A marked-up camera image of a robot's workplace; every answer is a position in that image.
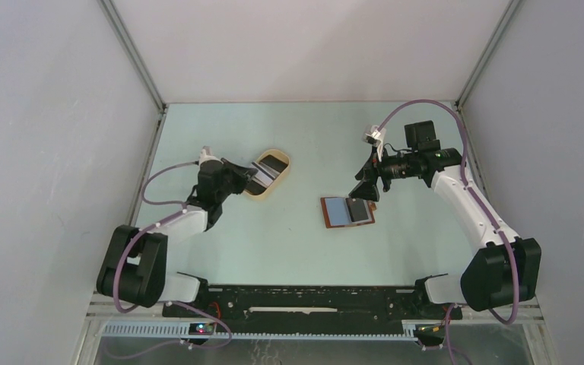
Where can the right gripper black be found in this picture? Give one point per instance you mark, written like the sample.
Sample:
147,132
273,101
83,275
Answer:
365,190

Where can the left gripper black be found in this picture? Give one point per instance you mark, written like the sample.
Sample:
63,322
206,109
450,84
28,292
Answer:
242,175

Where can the brown leather card holder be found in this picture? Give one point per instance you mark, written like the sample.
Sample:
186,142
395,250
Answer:
340,212

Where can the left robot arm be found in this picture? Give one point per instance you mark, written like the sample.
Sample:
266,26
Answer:
134,269

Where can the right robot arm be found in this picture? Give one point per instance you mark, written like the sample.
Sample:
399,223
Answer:
504,268

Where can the beige oval tray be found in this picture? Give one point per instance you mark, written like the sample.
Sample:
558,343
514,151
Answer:
259,193

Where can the small circuit board led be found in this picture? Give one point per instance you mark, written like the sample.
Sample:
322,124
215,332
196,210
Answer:
201,329

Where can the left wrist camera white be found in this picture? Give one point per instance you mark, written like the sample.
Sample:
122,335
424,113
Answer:
207,156

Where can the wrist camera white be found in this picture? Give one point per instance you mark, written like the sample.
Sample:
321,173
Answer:
374,136
207,156

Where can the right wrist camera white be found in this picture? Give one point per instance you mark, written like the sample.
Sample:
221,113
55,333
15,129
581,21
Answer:
374,136

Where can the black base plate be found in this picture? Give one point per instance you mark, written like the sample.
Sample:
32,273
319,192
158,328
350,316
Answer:
378,311

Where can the aluminium frame rail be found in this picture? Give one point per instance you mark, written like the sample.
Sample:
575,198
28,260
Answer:
164,321

